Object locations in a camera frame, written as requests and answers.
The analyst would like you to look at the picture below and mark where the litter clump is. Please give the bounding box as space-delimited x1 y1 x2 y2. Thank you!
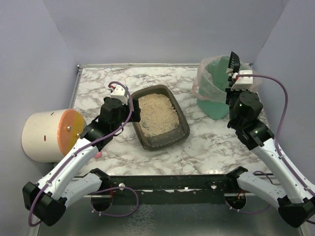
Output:
226 68 233 77

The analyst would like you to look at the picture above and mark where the dark grey litter box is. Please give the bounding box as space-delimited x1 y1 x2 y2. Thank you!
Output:
131 85 190 151

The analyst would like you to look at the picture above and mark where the black litter scoop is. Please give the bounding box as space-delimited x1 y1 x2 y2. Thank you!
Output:
227 51 241 82

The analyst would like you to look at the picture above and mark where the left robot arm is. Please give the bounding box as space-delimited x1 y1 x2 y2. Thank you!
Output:
22 97 141 227

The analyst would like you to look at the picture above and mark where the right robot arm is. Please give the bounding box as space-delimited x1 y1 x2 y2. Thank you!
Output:
226 87 315 228

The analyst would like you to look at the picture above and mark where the beige cat litter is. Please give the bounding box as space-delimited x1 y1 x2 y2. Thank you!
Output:
138 93 179 137

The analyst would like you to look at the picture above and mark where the green trash bin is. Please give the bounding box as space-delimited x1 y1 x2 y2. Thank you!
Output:
192 55 230 120

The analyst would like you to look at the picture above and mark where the clear plastic bin liner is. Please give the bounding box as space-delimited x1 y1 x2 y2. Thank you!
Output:
192 52 262 104

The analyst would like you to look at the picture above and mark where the small pink object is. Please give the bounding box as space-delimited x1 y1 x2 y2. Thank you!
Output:
94 152 101 159

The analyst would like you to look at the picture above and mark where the cream cylinder with orange lid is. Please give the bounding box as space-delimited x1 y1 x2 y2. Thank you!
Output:
21 109 86 163

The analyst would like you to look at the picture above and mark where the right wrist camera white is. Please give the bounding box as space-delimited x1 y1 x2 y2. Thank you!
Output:
231 70 253 90

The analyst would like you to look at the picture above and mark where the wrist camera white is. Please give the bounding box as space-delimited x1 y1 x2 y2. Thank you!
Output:
231 70 253 90
108 85 128 104

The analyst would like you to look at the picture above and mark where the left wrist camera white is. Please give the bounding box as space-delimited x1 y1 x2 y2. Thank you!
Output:
108 85 128 104

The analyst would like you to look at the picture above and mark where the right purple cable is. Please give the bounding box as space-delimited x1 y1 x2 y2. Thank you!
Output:
236 75 315 197

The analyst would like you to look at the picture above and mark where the purple cable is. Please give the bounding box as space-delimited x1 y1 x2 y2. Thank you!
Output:
236 75 315 197
27 81 135 228

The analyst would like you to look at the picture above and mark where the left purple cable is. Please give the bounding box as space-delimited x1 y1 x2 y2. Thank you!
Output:
27 81 135 228

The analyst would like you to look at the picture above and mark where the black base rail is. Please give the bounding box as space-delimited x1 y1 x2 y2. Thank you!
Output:
90 167 246 205

